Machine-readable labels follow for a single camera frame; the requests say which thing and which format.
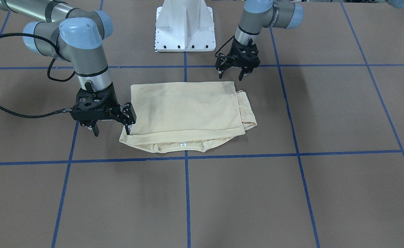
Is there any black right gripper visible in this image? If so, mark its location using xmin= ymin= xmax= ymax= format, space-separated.
xmin=71 ymin=83 xmax=136 ymax=137

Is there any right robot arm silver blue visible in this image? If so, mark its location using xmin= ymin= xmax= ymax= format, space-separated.
xmin=0 ymin=0 xmax=136 ymax=136

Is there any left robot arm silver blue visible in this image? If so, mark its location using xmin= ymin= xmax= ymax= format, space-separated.
xmin=215 ymin=0 xmax=304 ymax=81

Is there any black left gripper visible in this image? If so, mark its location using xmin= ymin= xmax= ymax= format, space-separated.
xmin=215 ymin=37 xmax=260 ymax=81

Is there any beige long sleeve shirt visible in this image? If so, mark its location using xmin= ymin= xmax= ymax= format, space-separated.
xmin=119 ymin=81 xmax=257 ymax=153

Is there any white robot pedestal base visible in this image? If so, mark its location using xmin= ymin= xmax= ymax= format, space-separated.
xmin=154 ymin=0 xmax=216 ymax=52

